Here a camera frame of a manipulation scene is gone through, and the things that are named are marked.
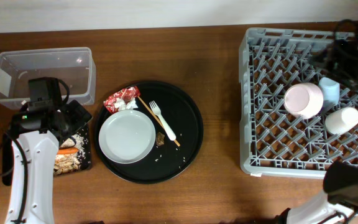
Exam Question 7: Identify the brown food scrap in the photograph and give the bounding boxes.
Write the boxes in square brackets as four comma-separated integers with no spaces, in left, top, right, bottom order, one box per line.
[155,132,165,147]

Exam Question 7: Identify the light blue cup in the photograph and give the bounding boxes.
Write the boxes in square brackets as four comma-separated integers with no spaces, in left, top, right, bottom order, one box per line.
[318,77,340,108]

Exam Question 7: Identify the rice and peanut leftovers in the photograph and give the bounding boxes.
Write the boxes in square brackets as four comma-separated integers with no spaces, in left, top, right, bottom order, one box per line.
[53,134,90,176]

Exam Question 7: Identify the grey dishwasher rack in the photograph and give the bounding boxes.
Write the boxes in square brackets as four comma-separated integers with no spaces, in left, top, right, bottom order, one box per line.
[239,28,358,179]

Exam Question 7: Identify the black rectangular tray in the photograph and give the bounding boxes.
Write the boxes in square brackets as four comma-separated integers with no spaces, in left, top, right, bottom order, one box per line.
[2,125,91,177]

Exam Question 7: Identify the white crumpled tissue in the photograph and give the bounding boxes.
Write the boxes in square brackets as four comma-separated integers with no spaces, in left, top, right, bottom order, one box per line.
[113,98,138,111]

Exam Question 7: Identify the white plastic fork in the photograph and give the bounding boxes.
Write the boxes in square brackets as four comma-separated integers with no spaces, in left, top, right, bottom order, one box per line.
[149,101,177,141]

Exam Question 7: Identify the orange carrot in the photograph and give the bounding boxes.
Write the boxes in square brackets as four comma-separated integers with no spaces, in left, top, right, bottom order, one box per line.
[57,147,78,155]

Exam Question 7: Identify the red snack wrapper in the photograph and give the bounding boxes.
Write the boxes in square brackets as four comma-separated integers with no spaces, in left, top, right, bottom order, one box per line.
[103,86,140,114]

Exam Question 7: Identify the grey dinner plate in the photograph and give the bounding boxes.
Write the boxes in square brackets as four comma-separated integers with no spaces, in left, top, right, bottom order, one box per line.
[98,110,156,164]

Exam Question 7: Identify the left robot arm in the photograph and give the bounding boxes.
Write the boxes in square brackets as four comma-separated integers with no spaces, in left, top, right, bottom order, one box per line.
[5,77,92,223]

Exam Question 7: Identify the round black serving tray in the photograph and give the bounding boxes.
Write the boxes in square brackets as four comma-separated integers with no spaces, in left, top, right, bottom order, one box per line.
[94,81,203,184]

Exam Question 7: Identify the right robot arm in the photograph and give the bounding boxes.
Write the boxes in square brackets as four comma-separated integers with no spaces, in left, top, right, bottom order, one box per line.
[272,19,358,223]

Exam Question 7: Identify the pink bowl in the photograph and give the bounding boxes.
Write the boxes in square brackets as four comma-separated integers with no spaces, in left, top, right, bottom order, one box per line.
[284,83,324,119]

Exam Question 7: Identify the wooden chopstick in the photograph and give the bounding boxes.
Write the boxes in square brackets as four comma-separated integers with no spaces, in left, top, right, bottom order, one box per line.
[138,96,181,147]

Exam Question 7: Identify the clear plastic bin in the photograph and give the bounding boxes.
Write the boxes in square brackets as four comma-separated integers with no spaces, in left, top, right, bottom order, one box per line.
[0,47,96,110]

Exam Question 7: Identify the white cup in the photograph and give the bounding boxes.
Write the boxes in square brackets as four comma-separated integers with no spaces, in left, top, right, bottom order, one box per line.
[325,107,358,135]

